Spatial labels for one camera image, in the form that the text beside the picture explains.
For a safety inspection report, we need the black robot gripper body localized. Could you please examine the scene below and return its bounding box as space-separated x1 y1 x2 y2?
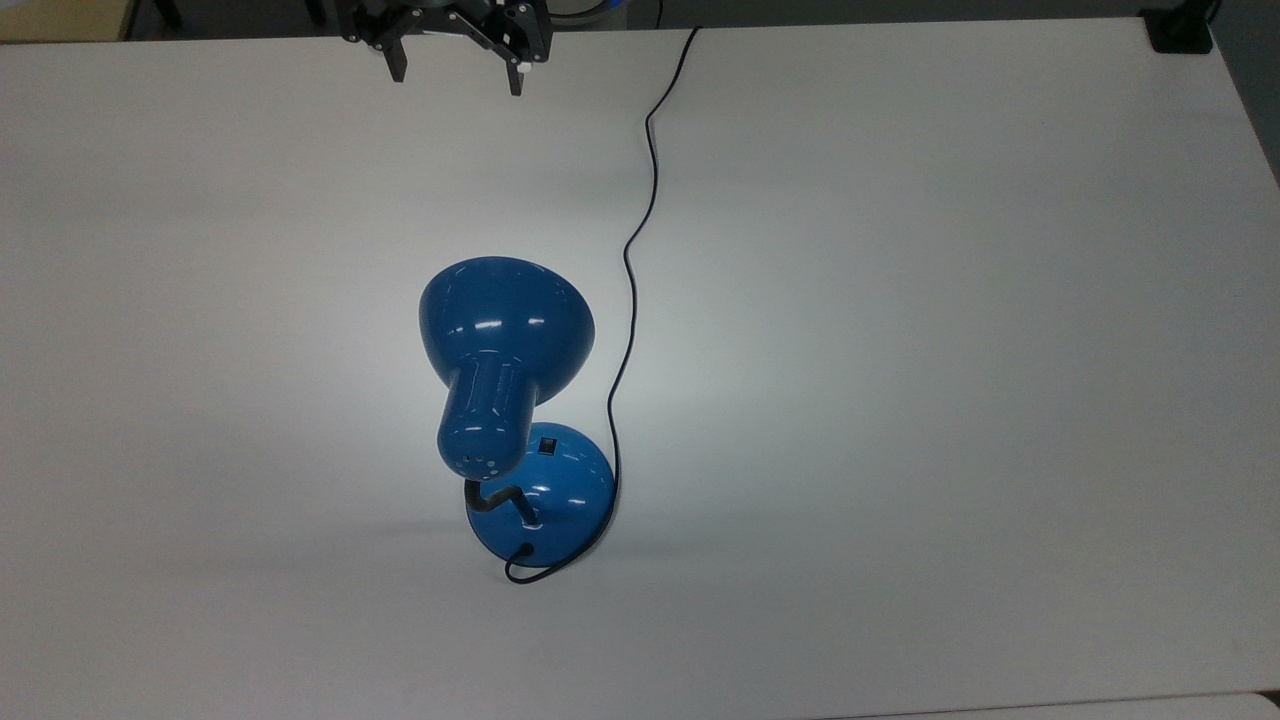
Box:
336 0 552 37

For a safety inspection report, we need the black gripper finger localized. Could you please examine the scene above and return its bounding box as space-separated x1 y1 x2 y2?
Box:
341 8 433 84
447 6 552 98

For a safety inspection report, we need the blue desk lamp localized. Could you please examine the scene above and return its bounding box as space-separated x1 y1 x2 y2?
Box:
418 256 618 561

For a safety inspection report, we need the wooden table corner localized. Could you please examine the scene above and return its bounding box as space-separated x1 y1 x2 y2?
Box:
0 0 141 44

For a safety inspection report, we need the black table clamp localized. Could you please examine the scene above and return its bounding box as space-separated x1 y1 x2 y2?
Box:
1140 0 1223 55

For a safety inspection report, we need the black lamp power cable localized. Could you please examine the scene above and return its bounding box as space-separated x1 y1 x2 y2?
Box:
504 26 703 587

